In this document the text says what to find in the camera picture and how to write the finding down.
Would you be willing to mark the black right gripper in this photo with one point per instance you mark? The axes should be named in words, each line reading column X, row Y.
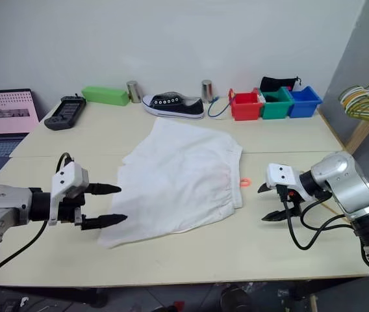
column 291, row 200

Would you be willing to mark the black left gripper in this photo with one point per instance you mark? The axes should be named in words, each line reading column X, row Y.
column 69, row 209

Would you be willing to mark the white cloth shorts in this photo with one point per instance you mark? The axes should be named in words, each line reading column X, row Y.
column 178, row 182

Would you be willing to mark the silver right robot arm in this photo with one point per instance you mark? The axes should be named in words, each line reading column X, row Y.
column 350, row 188

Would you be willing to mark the green plastic bin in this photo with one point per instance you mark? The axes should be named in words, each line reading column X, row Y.
column 277, row 109

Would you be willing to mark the red plastic bin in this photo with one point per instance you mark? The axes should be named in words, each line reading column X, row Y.
column 246, row 110

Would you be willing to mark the black handheld controller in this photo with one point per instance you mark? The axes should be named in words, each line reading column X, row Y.
column 66, row 113

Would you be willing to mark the dark rounded shape under table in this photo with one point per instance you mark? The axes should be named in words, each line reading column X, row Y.
column 236, row 297

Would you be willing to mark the blue plastic bin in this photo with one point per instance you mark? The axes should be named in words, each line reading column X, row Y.
column 304, row 105

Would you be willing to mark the green rectangular box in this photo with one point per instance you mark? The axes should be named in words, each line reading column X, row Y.
column 105, row 96

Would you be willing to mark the metal cup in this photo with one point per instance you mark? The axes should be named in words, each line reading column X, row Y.
column 207, row 91
column 134, row 91

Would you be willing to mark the black and white sneaker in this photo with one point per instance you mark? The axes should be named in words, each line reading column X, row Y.
column 174, row 107

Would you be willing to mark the open laptop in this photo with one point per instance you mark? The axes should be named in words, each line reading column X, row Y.
column 6, row 113

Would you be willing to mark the bundle of coloured hangers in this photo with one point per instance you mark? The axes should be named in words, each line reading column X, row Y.
column 366, row 104

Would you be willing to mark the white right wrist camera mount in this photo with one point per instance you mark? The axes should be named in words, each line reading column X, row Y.
column 282, row 175

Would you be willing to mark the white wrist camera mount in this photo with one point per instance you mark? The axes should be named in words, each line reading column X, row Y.
column 71, row 177
column 282, row 175

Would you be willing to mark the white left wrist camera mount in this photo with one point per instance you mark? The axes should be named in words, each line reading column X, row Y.
column 71, row 177

